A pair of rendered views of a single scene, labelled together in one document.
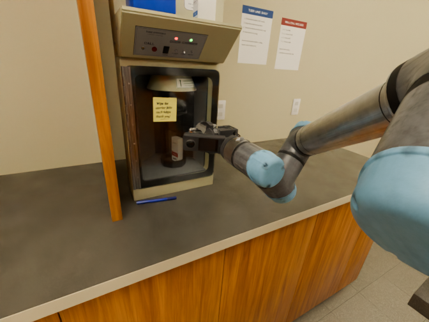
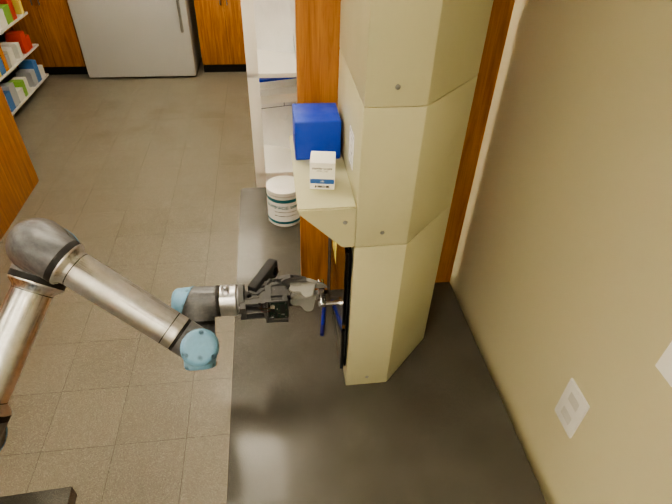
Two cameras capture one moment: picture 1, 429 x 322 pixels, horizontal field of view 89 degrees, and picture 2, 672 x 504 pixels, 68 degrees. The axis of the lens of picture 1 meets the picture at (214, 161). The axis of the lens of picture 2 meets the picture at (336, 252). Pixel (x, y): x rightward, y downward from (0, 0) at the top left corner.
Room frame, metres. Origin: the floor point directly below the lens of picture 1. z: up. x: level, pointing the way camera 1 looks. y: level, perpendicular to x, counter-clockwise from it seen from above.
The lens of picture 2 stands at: (1.07, -0.76, 2.05)
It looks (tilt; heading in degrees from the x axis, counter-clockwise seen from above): 39 degrees down; 111
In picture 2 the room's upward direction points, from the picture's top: 2 degrees clockwise
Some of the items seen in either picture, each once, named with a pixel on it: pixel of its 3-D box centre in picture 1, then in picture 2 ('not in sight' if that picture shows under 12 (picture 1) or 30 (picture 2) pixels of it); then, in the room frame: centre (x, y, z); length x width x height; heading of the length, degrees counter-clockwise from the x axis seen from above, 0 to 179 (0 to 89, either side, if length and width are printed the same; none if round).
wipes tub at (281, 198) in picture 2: not in sight; (284, 201); (0.32, 0.62, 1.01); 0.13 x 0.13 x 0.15
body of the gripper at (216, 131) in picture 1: (225, 142); (264, 299); (0.61, -0.03, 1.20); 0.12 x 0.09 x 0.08; 30
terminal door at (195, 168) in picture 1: (177, 130); (337, 275); (0.73, 0.14, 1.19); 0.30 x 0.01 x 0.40; 119
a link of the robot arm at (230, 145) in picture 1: (238, 151); (230, 299); (0.54, -0.06, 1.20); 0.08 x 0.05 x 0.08; 120
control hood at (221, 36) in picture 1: (181, 40); (319, 186); (0.69, 0.11, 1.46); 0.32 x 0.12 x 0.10; 120
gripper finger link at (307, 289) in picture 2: (207, 126); (308, 289); (0.70, 0.03, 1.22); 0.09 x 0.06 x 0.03; 30
